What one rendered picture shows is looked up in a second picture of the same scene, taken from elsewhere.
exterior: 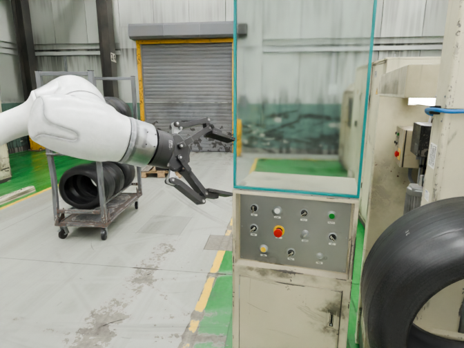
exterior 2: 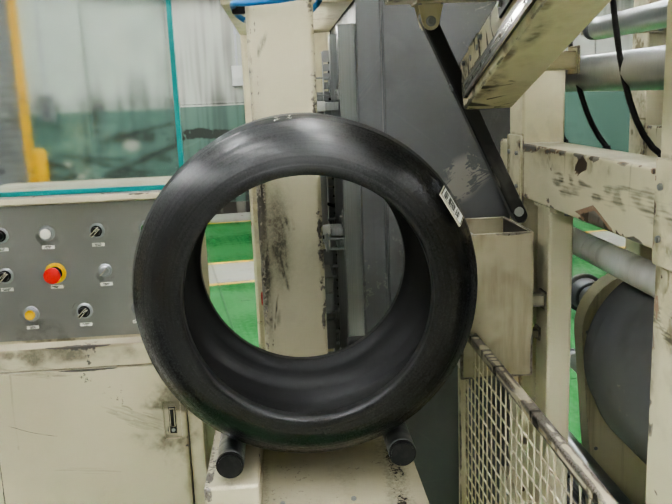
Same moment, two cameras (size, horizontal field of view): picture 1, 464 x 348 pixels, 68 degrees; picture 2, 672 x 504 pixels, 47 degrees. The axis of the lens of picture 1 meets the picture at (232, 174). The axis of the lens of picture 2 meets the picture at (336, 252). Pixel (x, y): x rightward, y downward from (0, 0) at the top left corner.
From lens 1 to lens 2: 0.57 m
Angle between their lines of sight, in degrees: 20
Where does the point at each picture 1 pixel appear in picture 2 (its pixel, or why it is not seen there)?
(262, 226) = (22, 270)
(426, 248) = (187, 172)
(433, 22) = not seen: outside the picture
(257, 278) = (23, 373)
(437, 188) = not seen: hidden behind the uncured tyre
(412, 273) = (172, 210)
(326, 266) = not seen: hidden behind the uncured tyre
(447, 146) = (258, 58)
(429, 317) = (285, 340)
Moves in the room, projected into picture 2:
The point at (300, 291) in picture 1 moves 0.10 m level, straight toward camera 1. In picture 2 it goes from (110, 379) to (103, 395)
